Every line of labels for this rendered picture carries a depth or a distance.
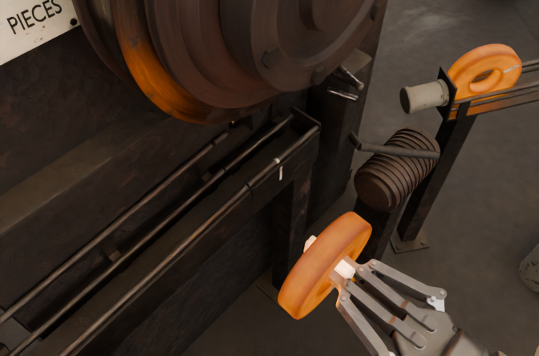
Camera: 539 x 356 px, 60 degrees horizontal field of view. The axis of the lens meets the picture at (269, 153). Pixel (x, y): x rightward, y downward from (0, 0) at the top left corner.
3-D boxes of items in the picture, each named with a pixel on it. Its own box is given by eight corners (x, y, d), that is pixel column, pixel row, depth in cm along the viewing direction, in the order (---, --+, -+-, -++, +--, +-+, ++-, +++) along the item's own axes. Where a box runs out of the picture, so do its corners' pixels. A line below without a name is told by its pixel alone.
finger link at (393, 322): (419, 348, 56) (413, 358, 55) (342, 287, 60) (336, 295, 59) (429, 339, 53) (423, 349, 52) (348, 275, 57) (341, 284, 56)
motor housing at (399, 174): (330, 264, 150) (353, 163, 109) (370, 221, 161) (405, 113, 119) (362, 291, 145) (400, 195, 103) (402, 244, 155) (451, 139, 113)
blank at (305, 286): (274, 281, 53) (297, 301, 51) (359, 191, 58) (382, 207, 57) (277, 315, 66) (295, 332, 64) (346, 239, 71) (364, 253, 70)
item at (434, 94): (398, 101, 107) (401, 82, 103) (435, 92, 108) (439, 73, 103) (407, 119, 104) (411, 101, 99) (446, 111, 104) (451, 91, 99)
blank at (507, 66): (455, 106, 112) (460, 116, 109) (435, 68, 101) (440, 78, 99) (520, 74, 106) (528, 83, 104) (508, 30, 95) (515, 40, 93)
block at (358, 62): (301, 131, 112) (309, 51, 93) (323, 114, 115) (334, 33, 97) (338, 155, 107) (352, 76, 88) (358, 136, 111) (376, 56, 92)
